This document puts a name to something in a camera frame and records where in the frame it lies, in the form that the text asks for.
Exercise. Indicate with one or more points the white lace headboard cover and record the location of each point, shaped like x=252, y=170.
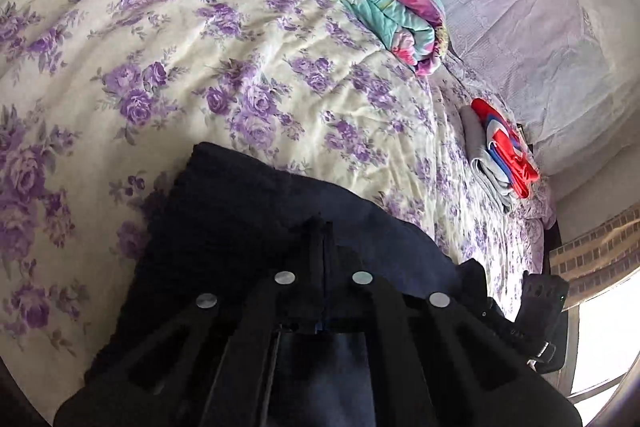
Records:
x=569, y=70

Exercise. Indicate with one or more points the folded grey garment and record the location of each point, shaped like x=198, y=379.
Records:
x=485, y=169

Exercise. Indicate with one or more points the purple floral bedspread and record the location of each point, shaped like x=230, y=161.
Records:
x=103, y=100

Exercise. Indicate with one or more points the beige checked curtain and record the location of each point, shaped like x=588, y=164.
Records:
x=600, y=258

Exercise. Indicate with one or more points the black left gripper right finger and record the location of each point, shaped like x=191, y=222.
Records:
x=443, y=360

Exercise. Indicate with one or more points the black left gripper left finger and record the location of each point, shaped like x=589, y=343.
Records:
x=252, y=353

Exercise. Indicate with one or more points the folded red blue garment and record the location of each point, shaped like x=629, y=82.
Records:
x=506, y=148

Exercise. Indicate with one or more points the dark navy pants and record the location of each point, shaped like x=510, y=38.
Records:
x=229, y=215

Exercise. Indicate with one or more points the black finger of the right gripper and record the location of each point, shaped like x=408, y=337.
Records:
x=541, y=326

